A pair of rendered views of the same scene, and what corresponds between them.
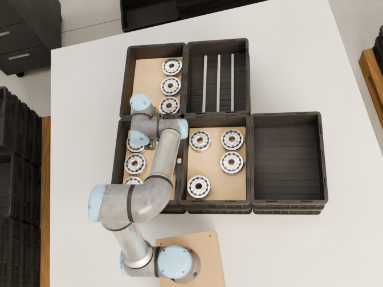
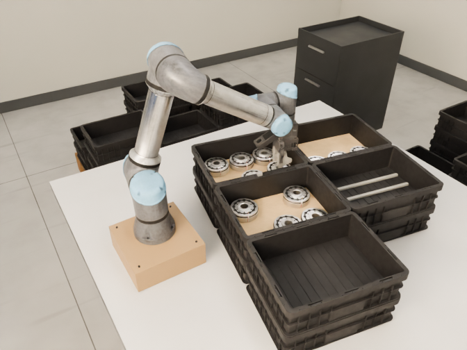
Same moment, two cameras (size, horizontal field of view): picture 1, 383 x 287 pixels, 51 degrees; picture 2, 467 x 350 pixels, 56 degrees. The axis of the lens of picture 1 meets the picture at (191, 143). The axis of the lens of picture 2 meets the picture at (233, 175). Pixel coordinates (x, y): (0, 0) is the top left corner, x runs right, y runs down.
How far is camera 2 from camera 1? 1.06 m
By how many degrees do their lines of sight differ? 39
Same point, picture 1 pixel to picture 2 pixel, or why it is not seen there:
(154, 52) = (365, 135)
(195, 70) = (373, 173)
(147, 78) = (335, 145)
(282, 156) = (328, 273)
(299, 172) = (318, 295)
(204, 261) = (166, 245)
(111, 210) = (158, 53)
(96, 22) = not seen: hidden behind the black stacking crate
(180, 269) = (140, 189)
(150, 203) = (176, 68)
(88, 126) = not seen: hidden behind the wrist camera
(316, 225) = not seen: outside the picture
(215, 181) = (258, 222)
